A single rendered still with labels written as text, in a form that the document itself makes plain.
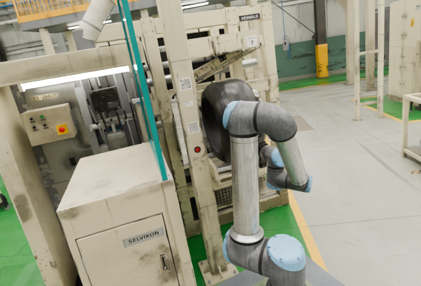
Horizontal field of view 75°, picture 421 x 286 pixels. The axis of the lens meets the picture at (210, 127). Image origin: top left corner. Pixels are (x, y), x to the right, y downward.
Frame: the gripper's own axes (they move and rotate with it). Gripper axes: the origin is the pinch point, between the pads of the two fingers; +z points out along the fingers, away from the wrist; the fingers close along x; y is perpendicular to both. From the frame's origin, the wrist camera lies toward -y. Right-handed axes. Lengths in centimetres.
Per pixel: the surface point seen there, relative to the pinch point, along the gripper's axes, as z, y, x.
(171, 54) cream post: 9, 69, 38
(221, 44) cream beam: 35, 73, -4
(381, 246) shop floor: 0, -103, -93
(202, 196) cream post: 22, -30, 35
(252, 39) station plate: 35, 73, -30
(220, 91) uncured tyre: 6.9, 41.1, 12.2
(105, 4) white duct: 32, 109, 69
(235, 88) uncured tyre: 6.4, 41.2, 1.9
